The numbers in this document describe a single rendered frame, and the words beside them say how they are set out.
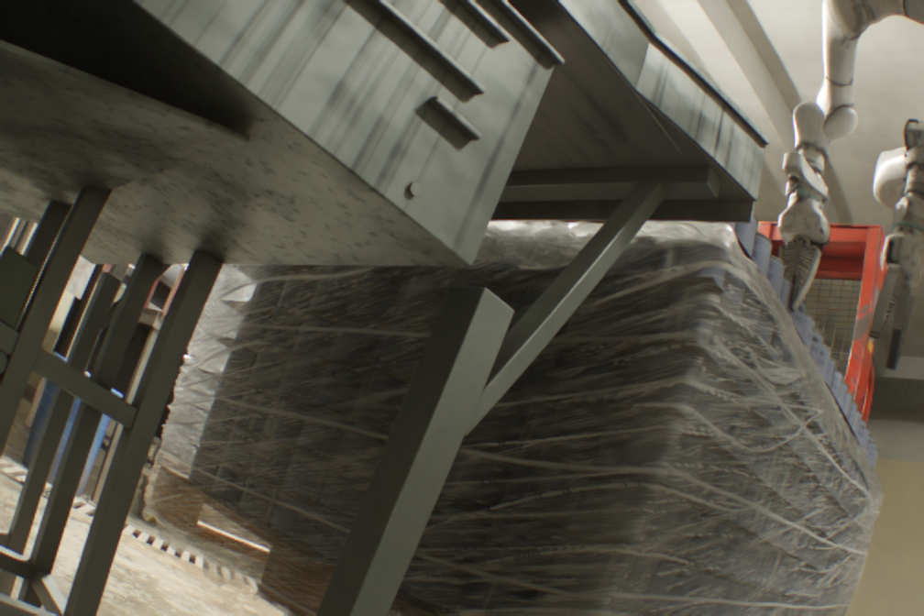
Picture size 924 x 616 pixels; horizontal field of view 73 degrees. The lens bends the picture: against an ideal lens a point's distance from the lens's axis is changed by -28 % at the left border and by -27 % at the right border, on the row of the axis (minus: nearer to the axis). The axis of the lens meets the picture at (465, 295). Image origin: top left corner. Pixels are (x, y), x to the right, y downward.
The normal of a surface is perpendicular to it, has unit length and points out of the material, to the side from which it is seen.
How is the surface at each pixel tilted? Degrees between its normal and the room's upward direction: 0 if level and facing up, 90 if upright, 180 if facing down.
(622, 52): 90
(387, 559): 90
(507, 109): 90
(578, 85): 180
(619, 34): 90
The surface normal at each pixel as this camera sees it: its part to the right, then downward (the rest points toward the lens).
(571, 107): -0.36, 0.88
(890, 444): -0.61, -0.47
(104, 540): 0.70, 0.04
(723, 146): 0.50, -0.10
